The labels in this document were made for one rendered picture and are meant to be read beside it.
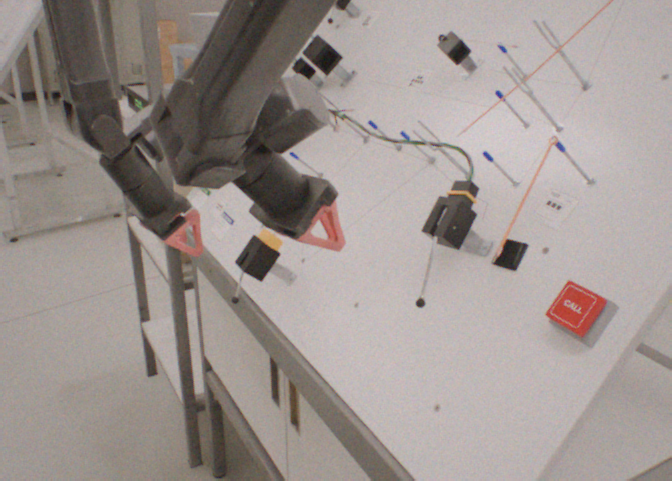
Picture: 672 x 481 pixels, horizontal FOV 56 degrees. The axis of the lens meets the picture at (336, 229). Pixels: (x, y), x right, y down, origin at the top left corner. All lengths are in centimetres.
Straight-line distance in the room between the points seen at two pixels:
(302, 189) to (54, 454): 181
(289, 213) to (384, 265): 37
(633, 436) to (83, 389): 200
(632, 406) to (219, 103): 88
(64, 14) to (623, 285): 74
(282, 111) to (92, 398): 207
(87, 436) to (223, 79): 200
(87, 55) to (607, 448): 91
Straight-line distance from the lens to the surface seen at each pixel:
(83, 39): 89
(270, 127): 60
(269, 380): 136
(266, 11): 43
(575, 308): 76
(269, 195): 66
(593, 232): 84
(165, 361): 224
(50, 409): 256
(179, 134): 57
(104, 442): 235
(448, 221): 84
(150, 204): 96
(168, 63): 863
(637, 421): 114
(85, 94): 89
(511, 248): 87
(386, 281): 99
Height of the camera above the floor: 146
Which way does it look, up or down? 22 degrees down
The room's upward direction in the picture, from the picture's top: straight up
